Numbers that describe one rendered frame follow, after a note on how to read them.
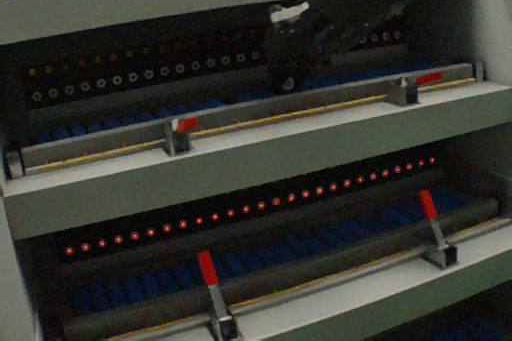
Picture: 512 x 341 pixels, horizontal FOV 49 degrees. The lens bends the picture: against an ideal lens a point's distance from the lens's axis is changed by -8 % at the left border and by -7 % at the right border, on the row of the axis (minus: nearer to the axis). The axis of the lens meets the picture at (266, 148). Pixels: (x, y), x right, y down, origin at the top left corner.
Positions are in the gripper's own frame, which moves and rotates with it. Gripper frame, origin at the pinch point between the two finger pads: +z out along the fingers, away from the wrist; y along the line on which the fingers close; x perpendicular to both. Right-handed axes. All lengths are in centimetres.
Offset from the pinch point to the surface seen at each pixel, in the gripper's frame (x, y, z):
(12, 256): 14.2, 33.6, -3.5
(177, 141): 6.3, 15.2, -1.3
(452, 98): 8.5, -17.1, -3.9
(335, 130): 9.3, -0.7, -4.0
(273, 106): 4.4, 3.8, -0.4
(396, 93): 6.3, -10.2, -2.9
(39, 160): 4.9, 29.4, 0.0
